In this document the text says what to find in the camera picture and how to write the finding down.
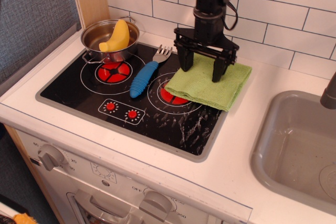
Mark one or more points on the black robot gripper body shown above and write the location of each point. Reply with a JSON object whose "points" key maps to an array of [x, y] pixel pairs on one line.
{"points": [[207, 38]]}

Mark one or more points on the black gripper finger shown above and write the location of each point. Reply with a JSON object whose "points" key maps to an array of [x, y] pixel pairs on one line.
{"points": [[186, 57], [220, 66]]}

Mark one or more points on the green microfiber cloth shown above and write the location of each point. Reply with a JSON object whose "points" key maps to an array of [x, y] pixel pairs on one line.
{"points": [[196, 84]]}

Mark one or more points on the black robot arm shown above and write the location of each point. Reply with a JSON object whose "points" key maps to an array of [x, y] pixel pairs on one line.
{"points": [[214, 8]]}

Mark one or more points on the right red stove knob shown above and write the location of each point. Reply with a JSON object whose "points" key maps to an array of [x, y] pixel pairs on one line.
{"points": [[132, 114]]}

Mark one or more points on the red stove knob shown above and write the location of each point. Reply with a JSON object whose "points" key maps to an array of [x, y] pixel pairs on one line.
{"points": [[110, 106], [132, 114]]}

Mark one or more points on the left red stove knob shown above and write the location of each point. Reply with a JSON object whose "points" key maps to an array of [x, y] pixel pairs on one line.
{"points": [[110, 106]]}

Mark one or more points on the black toy stove top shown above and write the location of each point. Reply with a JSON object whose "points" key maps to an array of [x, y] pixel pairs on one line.
{"points": [[172, 124]]}

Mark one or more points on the yellow toy banana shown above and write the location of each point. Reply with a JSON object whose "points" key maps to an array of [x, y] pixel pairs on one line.
{"points": [[119, 39]]}

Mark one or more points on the small steel pot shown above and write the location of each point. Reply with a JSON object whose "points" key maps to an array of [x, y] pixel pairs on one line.
{"points": [[101, 31]]}

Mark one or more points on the grey plastic sink basin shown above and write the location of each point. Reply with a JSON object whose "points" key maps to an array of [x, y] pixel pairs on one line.
{"points": [[294, 155]]}

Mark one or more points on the grey faucet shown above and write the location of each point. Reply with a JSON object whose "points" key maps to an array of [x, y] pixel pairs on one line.
{"points": [[328, 98]]}

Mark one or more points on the white toy oven front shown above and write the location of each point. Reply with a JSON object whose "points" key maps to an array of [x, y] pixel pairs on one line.
{"points": [[78, 173]]}

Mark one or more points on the right grey oven knob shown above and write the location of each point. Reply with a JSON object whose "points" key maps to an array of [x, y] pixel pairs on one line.
{"points": [[156, 205]]}

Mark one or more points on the grey oven knob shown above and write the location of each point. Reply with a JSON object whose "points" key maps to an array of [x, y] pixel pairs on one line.
{"points": [[156, 205], [50, 157]]}

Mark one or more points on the left grey oven knob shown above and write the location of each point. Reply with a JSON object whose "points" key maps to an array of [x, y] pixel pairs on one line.
{"points": [[50, 157]]}

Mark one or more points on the yellow plush object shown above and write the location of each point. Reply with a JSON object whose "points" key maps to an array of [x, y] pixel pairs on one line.
{"points": [[24, 219]]}

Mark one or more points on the blue handled toy fork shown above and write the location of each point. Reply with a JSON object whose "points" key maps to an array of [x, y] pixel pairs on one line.
{"points": [[143, 77]]}

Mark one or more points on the grey oven door handle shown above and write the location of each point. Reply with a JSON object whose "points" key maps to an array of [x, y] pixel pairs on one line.
{"points": [[105, 210]]}

